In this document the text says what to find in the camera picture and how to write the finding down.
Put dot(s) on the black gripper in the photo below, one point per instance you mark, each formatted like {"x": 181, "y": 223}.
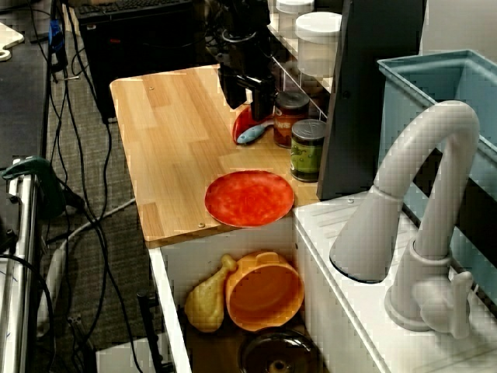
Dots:
{"x": 244, "y": 58}

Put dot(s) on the red bowl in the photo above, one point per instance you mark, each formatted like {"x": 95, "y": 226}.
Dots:
{"x": 244, "y": 122}

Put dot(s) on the black tiled backsplash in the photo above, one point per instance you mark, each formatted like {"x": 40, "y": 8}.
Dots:
{"x": 285, "y": 77}

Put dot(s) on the red beans can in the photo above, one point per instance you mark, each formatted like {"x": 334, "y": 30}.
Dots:
{"x": 289, "y": 126}

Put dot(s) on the cream shelf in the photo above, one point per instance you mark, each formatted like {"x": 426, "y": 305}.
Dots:
{"x": 285, "y": 40}

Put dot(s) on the green peas can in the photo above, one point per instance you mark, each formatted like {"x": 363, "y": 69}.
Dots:
{"x": 304, "y": 155}

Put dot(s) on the large white lidded jar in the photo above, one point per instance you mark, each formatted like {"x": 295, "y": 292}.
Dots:
{"x": 316, "y": 39}

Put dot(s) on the medium white lidded jar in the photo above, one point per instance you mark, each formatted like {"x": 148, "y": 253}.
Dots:
{"x": 293, "y": 9}

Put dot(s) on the wooden countertop board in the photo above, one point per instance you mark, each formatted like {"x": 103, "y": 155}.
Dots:
{"x": 155, "y": 136}

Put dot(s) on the red round plate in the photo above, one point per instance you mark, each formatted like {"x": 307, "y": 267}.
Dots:
{"x": 248, "y": 198}

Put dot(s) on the dark grey upright panel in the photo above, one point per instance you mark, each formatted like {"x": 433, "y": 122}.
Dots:
{"x": 369, "y": 97}

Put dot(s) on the black computer tower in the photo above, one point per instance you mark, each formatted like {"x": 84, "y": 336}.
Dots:
{"x": 128, "y": 58}

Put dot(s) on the blue plastic bin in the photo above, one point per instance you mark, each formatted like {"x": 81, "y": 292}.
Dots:
{"x": 407, "y": 97}

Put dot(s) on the black keyboard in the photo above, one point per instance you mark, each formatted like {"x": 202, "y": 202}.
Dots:
{"x": 101, "y": 8}

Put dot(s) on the grey toy faucet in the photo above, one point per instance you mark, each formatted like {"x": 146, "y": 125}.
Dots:
{"x": 423, "y": 128}

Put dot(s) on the orange toy bowl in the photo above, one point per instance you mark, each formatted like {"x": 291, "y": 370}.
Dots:
{"x": 264, "y": 295}

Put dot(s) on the yellow toy chicken drumstick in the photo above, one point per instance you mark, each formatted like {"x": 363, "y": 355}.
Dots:
{"x": 206, "y": 303}

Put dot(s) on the green clamp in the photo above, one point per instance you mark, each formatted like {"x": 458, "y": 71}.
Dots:
{"x": 39, "y": 175}

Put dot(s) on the white cutting board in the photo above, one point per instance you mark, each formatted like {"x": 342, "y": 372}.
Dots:
{"x": 7, "y": 42}

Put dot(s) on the black pot lid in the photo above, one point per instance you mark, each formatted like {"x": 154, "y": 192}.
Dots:
{"x": 279, "y": 349}

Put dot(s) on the white toy kitchen body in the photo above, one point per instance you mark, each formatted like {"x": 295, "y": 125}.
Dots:
{"x": 349, "y": 342}

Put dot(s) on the white power strip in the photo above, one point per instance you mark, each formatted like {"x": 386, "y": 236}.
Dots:
{"x": 52, "y": 287}

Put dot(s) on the metal frame rail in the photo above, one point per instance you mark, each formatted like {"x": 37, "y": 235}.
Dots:
{"x": 19, "y": 272}

